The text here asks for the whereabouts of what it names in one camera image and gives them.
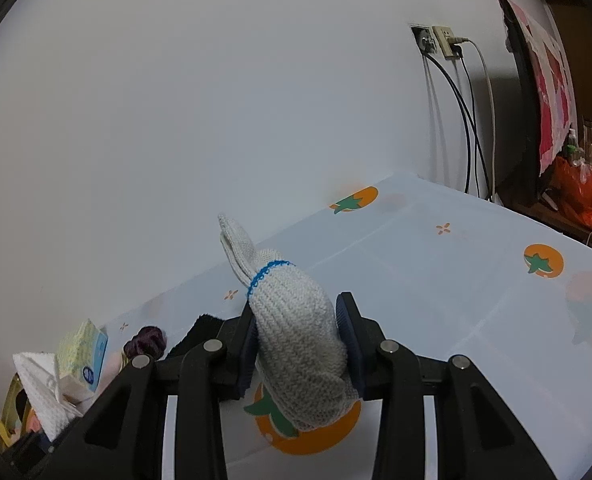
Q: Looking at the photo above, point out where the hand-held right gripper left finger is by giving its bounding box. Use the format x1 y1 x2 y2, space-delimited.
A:
51 302 257 480

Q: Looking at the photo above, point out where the dark purple scrunchie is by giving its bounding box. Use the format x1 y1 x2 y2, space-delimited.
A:
123 326 168 359

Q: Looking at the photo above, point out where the white knit glove blue trim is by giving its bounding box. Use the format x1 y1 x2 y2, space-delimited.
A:
217 213 362 433

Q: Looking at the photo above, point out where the yellow patterned tissue box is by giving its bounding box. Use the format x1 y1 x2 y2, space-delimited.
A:
56 319 109 394

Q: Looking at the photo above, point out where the black fuzzy cloth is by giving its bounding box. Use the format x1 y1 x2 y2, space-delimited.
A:
167 312 237 361

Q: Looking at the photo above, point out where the gold metal tin box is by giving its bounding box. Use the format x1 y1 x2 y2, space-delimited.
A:
0 374 33 453

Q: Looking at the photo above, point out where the black power cable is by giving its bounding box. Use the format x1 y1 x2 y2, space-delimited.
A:
453 52 493 202
423 50 477 196

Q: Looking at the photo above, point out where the orange plastic bag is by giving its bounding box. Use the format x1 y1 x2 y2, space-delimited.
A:
550 150 592 229

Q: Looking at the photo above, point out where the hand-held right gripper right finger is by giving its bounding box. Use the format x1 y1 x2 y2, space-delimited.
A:
335 291 559 480

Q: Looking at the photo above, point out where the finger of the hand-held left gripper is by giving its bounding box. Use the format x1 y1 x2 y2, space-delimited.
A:
1 427 62 478

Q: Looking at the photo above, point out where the pink poster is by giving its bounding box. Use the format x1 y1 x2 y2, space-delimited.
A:
506 1 578 177

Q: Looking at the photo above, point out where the fruit print light tablecloth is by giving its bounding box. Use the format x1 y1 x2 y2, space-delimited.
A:
96 172 592 480

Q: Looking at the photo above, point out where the cream wall socket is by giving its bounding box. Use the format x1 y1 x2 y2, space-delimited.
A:
432 25 463 59

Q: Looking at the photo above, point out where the grey wall socket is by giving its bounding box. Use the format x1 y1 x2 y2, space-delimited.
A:
410 24 438 56

